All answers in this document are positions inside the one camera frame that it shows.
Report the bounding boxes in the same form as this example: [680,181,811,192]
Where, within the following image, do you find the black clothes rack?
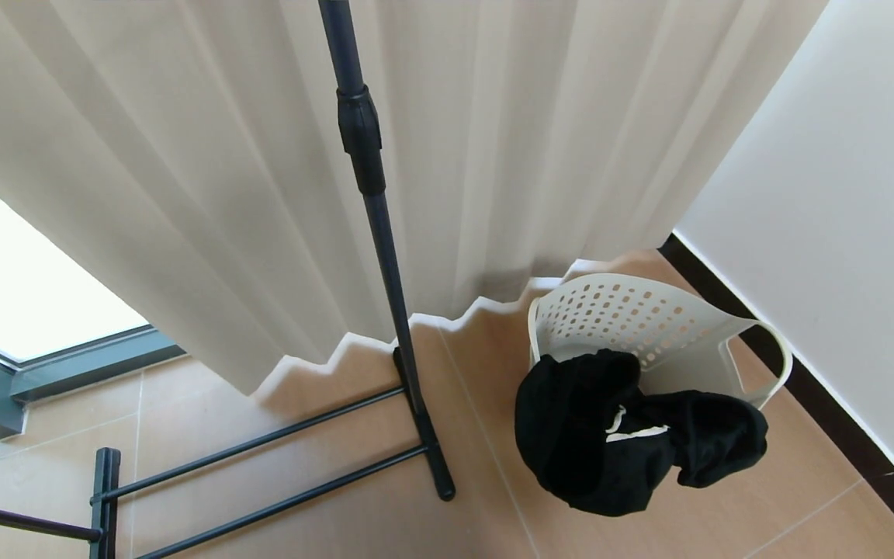
[0,0,457,559]

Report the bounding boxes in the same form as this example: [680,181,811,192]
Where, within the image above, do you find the window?
[0,155,188,440]

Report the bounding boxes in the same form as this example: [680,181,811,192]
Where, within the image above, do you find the white laundry basket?
[527,272,795,412]

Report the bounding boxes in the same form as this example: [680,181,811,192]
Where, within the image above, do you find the beige curtain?
[0,0,832,397]

